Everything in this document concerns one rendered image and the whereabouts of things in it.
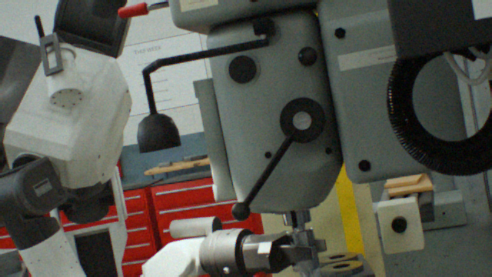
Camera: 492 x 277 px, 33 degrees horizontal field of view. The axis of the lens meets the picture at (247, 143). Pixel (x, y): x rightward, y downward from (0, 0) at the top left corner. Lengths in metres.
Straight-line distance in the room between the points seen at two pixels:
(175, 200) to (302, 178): 4.84
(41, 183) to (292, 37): 0.59
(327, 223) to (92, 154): 1.64
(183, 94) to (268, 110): 9.35
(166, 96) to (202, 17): 9.40
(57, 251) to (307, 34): 0.66
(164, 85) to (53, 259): 9.13
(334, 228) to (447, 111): 1.93
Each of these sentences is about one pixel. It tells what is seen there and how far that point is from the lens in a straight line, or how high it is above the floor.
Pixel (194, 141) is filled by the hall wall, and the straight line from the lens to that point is 10.66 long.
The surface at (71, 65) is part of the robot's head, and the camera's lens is 1.64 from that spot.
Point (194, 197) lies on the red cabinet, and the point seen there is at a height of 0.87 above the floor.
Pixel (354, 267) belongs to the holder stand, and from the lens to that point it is 1.73.
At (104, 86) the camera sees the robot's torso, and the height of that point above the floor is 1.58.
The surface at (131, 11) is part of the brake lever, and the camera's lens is 1.57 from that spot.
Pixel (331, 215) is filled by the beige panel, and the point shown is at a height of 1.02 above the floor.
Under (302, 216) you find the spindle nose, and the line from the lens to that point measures 1.41.
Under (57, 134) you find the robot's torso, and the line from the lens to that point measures 1.67.
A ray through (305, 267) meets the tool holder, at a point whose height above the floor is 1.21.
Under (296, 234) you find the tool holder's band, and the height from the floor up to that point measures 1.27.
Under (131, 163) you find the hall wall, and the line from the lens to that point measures 10.88.
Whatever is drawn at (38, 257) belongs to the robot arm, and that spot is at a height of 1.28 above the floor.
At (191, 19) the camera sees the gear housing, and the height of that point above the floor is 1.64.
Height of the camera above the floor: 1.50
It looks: 3 degrees down
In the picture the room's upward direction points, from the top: 11 degrees counter-clockwise
